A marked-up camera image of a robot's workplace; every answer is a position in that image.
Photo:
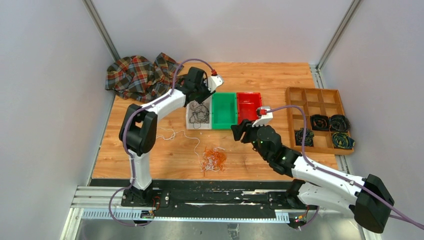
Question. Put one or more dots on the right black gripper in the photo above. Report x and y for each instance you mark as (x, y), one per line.
(246, 126)

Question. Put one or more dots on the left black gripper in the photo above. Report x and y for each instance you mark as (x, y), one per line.
(208, 93)

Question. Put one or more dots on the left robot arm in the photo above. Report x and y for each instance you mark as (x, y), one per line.
(138, 132)

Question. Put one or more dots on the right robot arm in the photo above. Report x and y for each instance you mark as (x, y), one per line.
(366, 199)

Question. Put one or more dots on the red plastic bin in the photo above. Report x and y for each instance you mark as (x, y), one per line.
(247, 105)

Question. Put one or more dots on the green plastic bin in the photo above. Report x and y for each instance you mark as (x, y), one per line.
(224, 112)

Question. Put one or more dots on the white plastic bin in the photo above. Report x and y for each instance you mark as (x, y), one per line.
(199, 115)

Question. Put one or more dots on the plaid cloth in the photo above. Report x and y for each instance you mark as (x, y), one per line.
(135, 77)

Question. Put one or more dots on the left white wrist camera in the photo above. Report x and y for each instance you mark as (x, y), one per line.
(213, 82)

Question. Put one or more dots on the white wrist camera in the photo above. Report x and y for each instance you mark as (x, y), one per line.
(213, 82)
(263, 116)

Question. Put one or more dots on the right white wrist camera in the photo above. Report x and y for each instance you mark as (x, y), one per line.
(263, 116)

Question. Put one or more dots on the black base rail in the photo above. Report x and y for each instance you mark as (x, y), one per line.
(208, 199)

